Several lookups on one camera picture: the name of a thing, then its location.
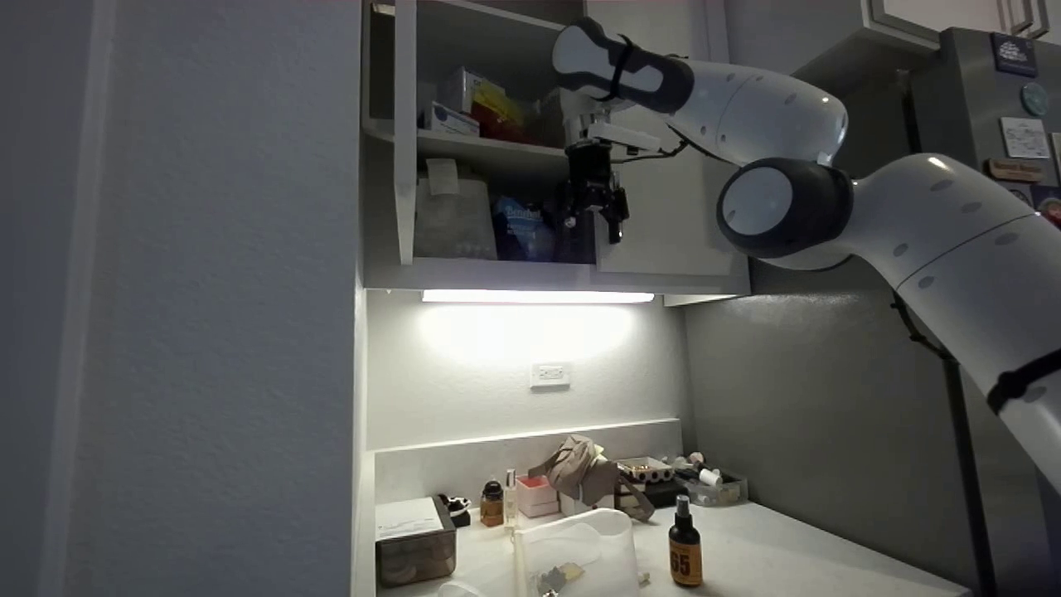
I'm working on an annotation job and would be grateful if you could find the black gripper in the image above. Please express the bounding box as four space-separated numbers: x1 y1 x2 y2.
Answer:
559 141 635 248

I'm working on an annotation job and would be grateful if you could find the white panelled cupboard door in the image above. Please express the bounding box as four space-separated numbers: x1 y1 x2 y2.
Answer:
581 0 748 282

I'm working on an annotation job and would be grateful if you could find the white cupboard door with knob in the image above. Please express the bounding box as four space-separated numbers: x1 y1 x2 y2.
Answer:
390 0 422 270

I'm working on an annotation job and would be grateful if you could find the blue plastic package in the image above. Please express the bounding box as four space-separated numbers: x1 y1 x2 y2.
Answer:
491 191 561 266

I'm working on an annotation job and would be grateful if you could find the under-cabinet light bar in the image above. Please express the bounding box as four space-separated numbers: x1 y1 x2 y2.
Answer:
417 289 660 308

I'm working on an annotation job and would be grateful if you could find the clear plastic container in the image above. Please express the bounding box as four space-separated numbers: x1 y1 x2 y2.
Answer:
535 86 591 152

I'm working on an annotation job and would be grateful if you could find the white paper bag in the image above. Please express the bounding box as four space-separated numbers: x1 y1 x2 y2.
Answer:
412 155 501 266

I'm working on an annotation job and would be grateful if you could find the yellow red package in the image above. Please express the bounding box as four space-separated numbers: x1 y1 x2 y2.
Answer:
455 67 535 145

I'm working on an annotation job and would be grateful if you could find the crumpled grey cloth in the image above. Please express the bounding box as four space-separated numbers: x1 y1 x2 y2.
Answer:
543 435 626 514

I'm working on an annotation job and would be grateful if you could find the dark compartment box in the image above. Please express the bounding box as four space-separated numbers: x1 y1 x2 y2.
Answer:
614 451 681 504

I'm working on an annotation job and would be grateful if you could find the pink white small box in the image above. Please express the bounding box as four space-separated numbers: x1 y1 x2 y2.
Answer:
516 472 565 520

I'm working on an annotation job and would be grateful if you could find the small clear bottle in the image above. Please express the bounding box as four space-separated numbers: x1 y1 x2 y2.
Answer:
501 469 524 535

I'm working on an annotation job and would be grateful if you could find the small amber bottle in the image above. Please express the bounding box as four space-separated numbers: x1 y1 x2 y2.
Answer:
478 477 511 530

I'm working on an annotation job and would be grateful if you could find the small black object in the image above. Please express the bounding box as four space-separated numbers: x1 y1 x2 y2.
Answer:
435 491 476 535

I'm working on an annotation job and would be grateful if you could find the amber spray bottle black cap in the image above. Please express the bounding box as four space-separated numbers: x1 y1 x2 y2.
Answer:
666 493 707 591

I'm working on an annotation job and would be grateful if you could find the grey cardboard box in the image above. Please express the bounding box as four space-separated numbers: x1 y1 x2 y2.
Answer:
372 493 461 591

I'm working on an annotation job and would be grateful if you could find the white cabinet above refrigerator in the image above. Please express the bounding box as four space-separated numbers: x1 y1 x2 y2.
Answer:
859 0 1055 48

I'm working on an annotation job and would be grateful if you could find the stainless steel refrigerator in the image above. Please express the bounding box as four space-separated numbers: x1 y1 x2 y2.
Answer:
907 28 1061 597

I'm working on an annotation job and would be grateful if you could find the brown oval magnet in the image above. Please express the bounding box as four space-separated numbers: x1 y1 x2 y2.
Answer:
981 155 1052 185

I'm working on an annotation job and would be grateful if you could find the white square magnet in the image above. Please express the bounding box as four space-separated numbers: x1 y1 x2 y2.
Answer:
999 113 1055 166

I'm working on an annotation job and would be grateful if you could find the dark blue cloud magnet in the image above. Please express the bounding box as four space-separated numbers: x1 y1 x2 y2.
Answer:
990 29 1043 80

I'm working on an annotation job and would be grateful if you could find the pale round magnet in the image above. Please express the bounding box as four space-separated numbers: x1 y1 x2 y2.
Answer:
1020 80 1057 123

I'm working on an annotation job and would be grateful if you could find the white wall cupboard with shelves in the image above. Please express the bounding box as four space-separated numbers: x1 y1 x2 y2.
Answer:
358 0 749 299

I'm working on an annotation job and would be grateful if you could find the white wall outlet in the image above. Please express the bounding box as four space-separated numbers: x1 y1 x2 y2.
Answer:
528 357 576 394

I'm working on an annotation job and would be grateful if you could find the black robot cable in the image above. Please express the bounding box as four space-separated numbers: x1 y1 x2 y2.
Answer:
890 293 1061 417

